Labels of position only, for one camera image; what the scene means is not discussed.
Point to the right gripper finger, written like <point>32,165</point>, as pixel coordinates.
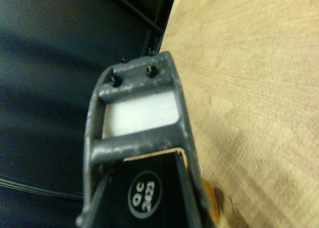
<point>139,138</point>

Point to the orange plush toy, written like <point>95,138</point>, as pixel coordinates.
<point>211,200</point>

